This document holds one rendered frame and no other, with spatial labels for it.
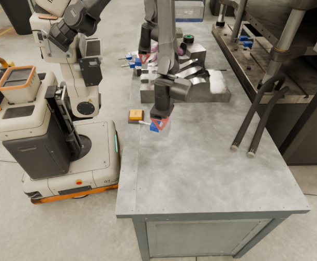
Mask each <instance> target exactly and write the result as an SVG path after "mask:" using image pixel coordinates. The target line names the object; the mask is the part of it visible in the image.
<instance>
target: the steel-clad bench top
mask: <svg viewBox="0 0 317 261"><path fill-rule="evenodd" d="M176 27H181V28H182V31H183V36H184V35H193V36H194V40H195V41H196V42H197V43H199V44H200V45H201V46H202V47H203V48H204V49H206V50H207V51H206V57H205V63H204V65H205V69H206V70H227V69H230V70H228V71H221V74H222V76H223V78H224V80H225V82H226V84H227V86H228V88H229V90H230V92H231V96H230V99H229V102H218V103H174V109H173V111H172V112H171V114H170V116H169V120H171V130H170V132H169V135H168V137H167V138H166V137H162V136H159V133H158V132H154V131H151V130H150V126H149V125H145V124H141V123H133V124H128V114H129V111H130V110H131V109H142V110H144V122H148V123H151V122H152V120H151V119H150V110H151V109H152V107H153V105H154V104H155V103H151V104H142V103H141V96H140V84H141V76H139V77H137V75H136V74H135V72H134V70H133V73H132V81H131V89H130V97H129V106H128V114H127V122H126V130H125V138H124V146H123V154H122V162H121V167H120V175H119V184H118V192H117V200H116V208H115V215H130V214H170V213H212V212H252V211H293V210H312V208H311V207H310V205H309V203H308V201H307V200H306V198H305V196H304V194H303V193H302V191H301V189H300V187H299V186H298V184H297V182H296V180H295V179H294V177H293V175H292V173H291V172H290V170H289V168H288V166H287V164H286V163H285V161H284V159H283V157H282V156H281V154H280V152H279V150H278V149H277V147H276V145H275V143H274V142H273V140H272V138H271V136H270V135H269V133H268V131H267V129H266V128H264V131H263V134H262V137H261V140H260V143H259V145H258V148H257V150H256V153H255V156H254V158H249V157H248V156H247V153H248V150H249V148H250V145H251V143H252V140H253V137H254V134H255V132H256V129H257V127H258V124H259V122H260V117H259V115H258V114H257V112H255V114H254V116H253V118H252V120H251V122H250V124H249V126H248V128H247V131H246V133H245V135H244V137H243V139H242V141H241V143H240V145H239V147H238V149H237V151H233V150H231V145H232V143H233V141H234V139H235V137H236V135H237V133H238V131H239V129H240V127H241V125H242V123H243V121H244V119H245V117H246V115H247V113H248V111H249V109H250V107H251V105H252V103H251V101H250V99H249V98H248V96H247V94H246V92H245V91H244V89H243V87H242V85H241V84H240V82H239V80H238V78H237V77H236V75H235V74H234V71H233V70H232V68H231V66H230V65H229V63H228V61H227V59H226V58H225V56H224V54H223V52H222V51H221V49H220V47H219V45H218V44H217V42H216V40H215V38H214V37H213V35H212V33H211V31H210V30H209V28H208V26H207V24H206V23H205V22H176ZM139 140H140V141H139ZM138 158H139V160H138ZM137 177H138V179H137ZM136 196H137V197H136ZM135 205H136V207H135Z"/></svg>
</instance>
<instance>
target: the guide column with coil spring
mask: <svg viewBox="0 0 317 261"><path fill-rule="evenodd" d="M247 1H248V0H240V2H239V7H238V11H237V15H236V19H235V23H234V27H233V31H232V35H231V39H230V42H232V43H236V41H237V39H233V38H237V37H238V33H239V30H240V26H241V22H242V20H243V15H244V11H245V9H246V4H247Z"/></svg>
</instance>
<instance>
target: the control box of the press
mask: <svg viewBox="0 0 317 261"><path fill-rule="evenodd" d="M313 50H314V51H316V52H317V43H316V44H315V46H314V48H313ZM316 122H317V92H316V94H315V95H314V97H313V99H312V100H311V102H310V103H309V105H308V106H307V108H306V109H305V110H304V112H303V113H302V115H301V116H300V118H299V119H298V121H297V122H296V124H295V125H294V127H293V128H292V130H291V131H290V133H289V134H288V136H287V137H286V139H285V140H284V142H283V143H282V145H281V146H280V148H279V149H278V150H279V152H280V154H281V156H282V157H283V159H284V161H285V162H286V161H287V160H288V158H289V157H290V156H291V154H292V153H293V152H294V151H295V149H296V148H297V147H298V145H299V144H300V143H301V141H302V140H303V139H304V138H305V136H306V135H307V134H308V132H309V131H310V130H311V129H312V127H313V126H314V124H315V123H316Z"/></svg>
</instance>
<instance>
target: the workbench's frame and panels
mask: <svg viewBox="0 0 317 261"><path fill-rule="evenodd" d="M309 211H310V210H293V211H252V212H212V213H170V214H130V215H116V217H117V219H126V218H132V221H133V225H134V229H135V234H136V237H137V241H138V245H139V249H140V253H141V258H142V261H150V258H169V257H205V256H232V257H233V258H235V259H237V258H241V257H242V256H243V255H245V254H246V253H247V252H248V251H249V250H250V249H252V248H253V247H254V246H255V245H256V244H257V243H259V242H260V241H261V240H262V239H263V238H264V237H266V236H267V235H268V234H269V233H270V232H271V231H272V230H274V229H275V228H276V227H277V226H278V225H279V224H281V223H282V222H283V221H284V220H285V219H287V218H288V217H289V216H291V215H292V214H307V213H308V212H309Z"/></svg>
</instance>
